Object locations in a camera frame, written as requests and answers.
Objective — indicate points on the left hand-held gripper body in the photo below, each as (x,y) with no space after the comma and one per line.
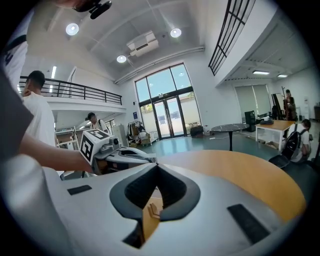
(90,147)

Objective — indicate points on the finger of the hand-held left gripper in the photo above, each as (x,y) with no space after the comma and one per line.
(130,160)
(143,153)

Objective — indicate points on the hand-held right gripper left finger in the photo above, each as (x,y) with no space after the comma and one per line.
(100,212)

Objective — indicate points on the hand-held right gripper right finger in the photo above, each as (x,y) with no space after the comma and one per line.
(212,212)

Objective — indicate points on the person's left forearm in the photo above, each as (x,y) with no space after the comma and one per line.
(50,155)

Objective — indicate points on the small wooden block piece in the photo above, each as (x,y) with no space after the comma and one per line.
(152,210)

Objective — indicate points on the clothes rack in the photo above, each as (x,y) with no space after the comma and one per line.
(135,132)

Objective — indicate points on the black-framed glass door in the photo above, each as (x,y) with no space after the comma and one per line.
(167,110)

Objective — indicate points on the round wooden table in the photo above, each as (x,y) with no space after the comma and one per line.
(237,170)

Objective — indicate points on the black balcony railing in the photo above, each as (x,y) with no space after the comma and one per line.
(85,91)

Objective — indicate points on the black storage crate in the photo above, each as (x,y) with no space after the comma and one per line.
(196,131)

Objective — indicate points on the black marble round table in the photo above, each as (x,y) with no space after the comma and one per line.
(230,127)

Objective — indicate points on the round ceiling light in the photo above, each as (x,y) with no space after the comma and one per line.
(121,59)
(175,32)
(72,29)

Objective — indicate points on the black cabinet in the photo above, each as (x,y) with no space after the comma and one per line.
(250,121)

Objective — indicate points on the white-framed wooden table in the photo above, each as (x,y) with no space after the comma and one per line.
(275,125)

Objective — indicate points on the white ceiling air conditioner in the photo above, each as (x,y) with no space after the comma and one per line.
(142,45)

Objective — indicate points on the person's white t-shirt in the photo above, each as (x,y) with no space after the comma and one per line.
(15,57)

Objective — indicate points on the grey roller blind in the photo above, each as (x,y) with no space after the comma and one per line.
(252,100)

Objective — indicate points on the black window grille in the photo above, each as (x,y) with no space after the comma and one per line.
(232,30)

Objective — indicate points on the black head-worn camera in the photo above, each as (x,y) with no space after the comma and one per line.
(100,10)

